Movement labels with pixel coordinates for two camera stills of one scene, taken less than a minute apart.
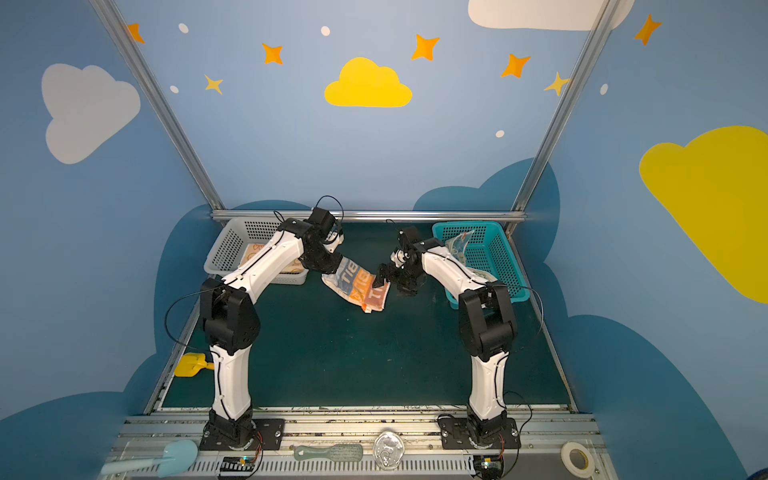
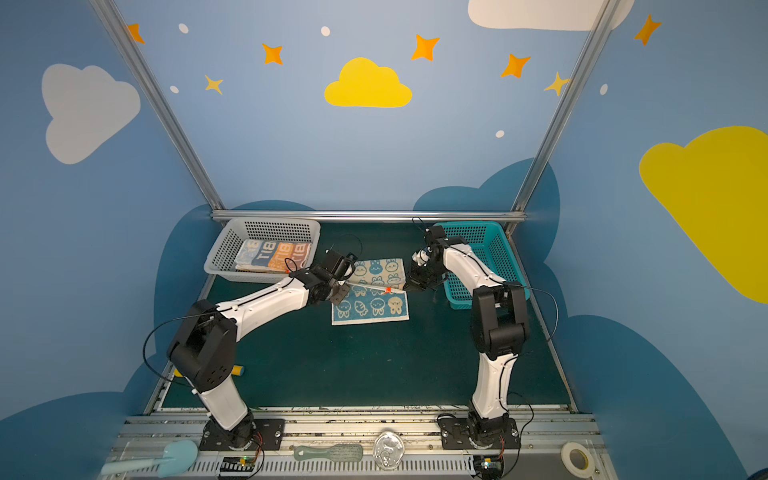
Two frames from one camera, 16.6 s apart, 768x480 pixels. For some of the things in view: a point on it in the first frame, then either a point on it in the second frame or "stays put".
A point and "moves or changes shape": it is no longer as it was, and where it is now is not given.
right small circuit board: [487, 466] stays put
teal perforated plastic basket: [491, 252] stays put
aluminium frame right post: [604, 16] stays put
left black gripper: [327, 261] to [335, 287]
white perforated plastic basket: [233, 238] stays put
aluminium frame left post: [159, 102] stays put
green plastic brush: [334, 452] stays put
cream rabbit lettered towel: [356, 284] moves or changes shape
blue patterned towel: [457, 245] moves or changes shape
